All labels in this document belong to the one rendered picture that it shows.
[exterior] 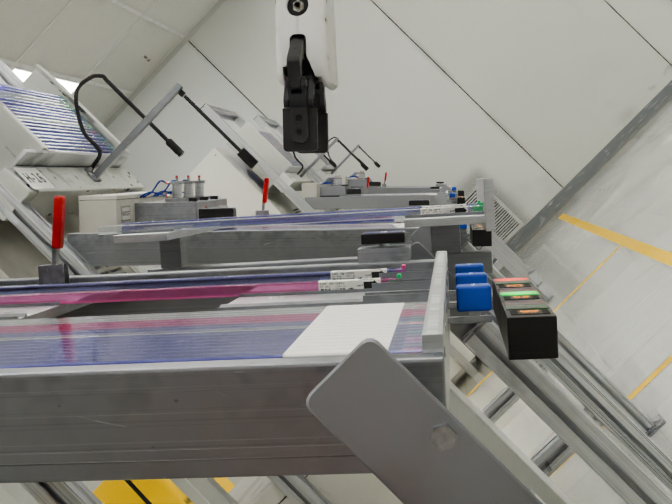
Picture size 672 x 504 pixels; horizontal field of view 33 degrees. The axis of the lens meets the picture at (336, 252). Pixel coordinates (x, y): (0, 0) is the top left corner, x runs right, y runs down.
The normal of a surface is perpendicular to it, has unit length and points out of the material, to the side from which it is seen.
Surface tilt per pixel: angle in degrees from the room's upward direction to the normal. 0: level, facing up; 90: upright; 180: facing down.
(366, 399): 90
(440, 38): 90
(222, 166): 90
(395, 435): 90
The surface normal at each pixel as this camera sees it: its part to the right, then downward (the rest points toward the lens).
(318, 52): 0.06, 0.04
